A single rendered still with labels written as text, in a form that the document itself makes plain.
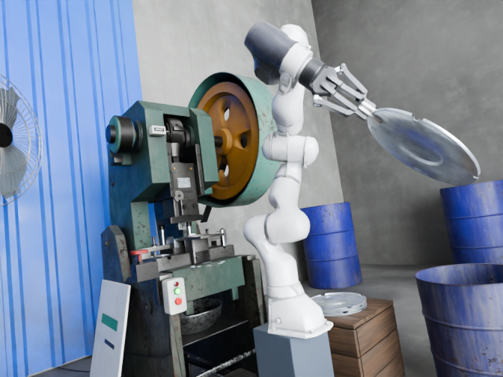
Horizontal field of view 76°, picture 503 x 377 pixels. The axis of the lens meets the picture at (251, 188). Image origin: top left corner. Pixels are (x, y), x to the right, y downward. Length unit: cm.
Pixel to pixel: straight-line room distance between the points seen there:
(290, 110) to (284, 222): 38
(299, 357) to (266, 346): 12
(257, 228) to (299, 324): 33
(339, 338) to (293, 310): 47
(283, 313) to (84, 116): 233
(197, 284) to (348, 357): 71
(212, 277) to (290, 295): 59
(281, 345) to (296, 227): 38
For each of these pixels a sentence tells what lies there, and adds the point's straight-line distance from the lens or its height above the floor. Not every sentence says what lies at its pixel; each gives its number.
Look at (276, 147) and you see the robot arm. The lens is 125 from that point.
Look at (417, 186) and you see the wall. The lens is 448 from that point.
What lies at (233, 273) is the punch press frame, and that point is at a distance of 169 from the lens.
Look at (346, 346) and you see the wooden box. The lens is 153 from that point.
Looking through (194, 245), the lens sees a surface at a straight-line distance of 163.
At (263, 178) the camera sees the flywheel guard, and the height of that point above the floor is 104.
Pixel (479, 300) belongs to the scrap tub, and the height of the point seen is 42.
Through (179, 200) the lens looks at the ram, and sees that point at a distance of 170.
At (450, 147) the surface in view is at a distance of 82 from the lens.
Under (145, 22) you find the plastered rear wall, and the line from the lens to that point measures 366.
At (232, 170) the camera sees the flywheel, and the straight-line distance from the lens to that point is 200.
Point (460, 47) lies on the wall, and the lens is 454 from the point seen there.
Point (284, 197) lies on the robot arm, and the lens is 116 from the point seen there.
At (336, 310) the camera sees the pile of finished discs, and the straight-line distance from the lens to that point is 159.
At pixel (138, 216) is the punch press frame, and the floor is 92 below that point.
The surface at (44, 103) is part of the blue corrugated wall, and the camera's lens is 294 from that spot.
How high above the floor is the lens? 82
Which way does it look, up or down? 6 degrees up
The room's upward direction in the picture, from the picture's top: 8 degrees counter-clockwise
